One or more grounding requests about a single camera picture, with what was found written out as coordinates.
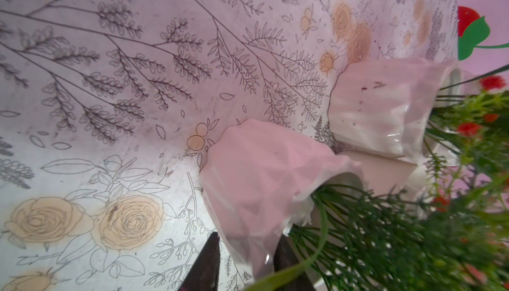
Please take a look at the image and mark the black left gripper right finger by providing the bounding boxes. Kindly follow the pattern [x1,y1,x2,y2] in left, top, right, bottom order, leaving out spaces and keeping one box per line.
[274,235,315,291]

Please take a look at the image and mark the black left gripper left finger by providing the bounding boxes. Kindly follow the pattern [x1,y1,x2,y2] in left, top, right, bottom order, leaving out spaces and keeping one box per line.
[178,232,221,291]

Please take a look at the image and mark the white pot red flower plant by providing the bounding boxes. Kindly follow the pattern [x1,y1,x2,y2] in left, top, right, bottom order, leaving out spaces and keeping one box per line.
[200,119,508,290]

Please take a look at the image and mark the white pot pink flower plant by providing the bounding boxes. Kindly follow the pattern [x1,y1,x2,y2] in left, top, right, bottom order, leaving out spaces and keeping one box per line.
[328,58,508,214]

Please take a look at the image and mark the cream storage tray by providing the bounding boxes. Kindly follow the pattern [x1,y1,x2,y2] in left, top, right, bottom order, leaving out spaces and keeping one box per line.
[326,150,432,201]

